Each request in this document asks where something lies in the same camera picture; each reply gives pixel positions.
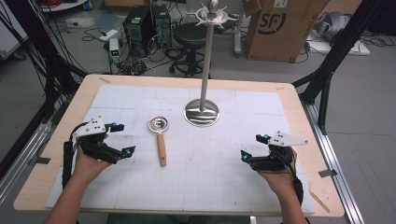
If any brown cardboard box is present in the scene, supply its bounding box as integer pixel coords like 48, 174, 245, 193
244, 0, 332, 63

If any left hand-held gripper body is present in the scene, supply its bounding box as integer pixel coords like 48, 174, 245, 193
72, 115, 123, 165

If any thin wooden stick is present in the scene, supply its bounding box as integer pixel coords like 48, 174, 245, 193
307, 189, 332, 214

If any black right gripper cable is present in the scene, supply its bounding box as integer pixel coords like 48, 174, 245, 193
274, 151, 305, 205

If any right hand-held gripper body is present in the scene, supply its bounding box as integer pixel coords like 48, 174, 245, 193
250, 130, 310, 173

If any large black computer tower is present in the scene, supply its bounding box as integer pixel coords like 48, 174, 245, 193
122, 5, 156, 59

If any white device with green light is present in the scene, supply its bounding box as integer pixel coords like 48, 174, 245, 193
108, 37, 121, 63

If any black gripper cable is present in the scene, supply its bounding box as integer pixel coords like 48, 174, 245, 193
274, 151, 305, 205
61, 122, 87, 189

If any black round stool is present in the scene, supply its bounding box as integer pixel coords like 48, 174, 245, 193
168, 21, 213, 78

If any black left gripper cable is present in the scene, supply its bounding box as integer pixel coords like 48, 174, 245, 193
61, 122, 87, 189

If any person's dark clothing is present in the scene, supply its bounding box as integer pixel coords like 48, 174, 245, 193
106, 214, 251, 224

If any white power strip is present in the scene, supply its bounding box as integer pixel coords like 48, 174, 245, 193
99, 29, 119, 42

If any slim black computer tower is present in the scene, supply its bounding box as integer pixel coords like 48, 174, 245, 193
151, 3, 173, 49

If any black metal frame stand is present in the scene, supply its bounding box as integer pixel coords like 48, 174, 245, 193
0, 0, 90, 180
291, 0, 389, 135

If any silver grey bundle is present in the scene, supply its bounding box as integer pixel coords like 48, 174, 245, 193
312, 10, 353, 42

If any white grid mat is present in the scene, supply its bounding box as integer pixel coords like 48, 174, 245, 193
45, 84, 316, 216

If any person's left hand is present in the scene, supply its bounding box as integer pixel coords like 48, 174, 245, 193
73, 146, 112, 185

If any aluminium rail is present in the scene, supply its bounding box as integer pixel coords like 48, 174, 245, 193
0, 119, 55, 204
299, 100, 366, 224

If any person's right hand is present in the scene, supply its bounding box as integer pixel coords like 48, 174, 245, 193
258, 147, 301, 196

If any metal strainer with wooden handle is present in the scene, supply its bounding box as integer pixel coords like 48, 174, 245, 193
148, 115, 170, 168

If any silver metal stand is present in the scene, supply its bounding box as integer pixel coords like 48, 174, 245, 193
182, 0, 237, 128

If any tangle of black floor cables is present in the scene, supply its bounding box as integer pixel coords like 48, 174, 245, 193
81, 26, 176, 77

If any white flat board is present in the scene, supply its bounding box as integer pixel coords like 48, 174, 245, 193
306, 32, 372, 57

